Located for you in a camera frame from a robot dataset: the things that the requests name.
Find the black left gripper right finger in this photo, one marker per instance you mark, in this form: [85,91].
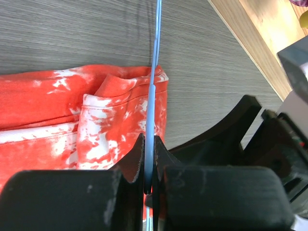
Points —
[157,200]

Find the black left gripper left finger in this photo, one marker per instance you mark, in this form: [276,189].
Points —
[128,213]

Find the yellow garment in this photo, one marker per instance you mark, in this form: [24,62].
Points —
[303,20]

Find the magenta patterned garment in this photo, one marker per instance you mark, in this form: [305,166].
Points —
[300,3]

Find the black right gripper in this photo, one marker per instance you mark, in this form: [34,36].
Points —
[278,144]

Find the blue wire hanger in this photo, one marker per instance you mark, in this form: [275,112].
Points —
[150,115]

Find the wooden clothes rack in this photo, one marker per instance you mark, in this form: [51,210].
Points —
[263,28]

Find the orange tie-dye trousers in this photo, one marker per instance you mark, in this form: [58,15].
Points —
[62,132]

